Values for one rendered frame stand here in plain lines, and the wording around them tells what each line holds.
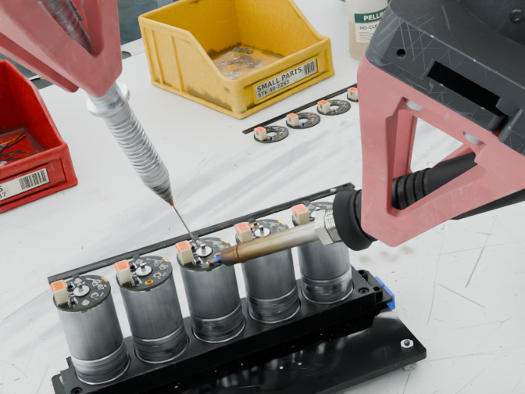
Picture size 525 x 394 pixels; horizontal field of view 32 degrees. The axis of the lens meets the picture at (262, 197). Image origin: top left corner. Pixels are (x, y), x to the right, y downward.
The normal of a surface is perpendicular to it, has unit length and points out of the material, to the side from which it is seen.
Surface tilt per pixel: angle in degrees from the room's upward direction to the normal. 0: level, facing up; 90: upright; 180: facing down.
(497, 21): 86
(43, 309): 0
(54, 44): 108
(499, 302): 0
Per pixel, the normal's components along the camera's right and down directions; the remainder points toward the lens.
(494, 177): -0.49, 0.72
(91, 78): 0.85, 0.30
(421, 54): -0.40, 0.51
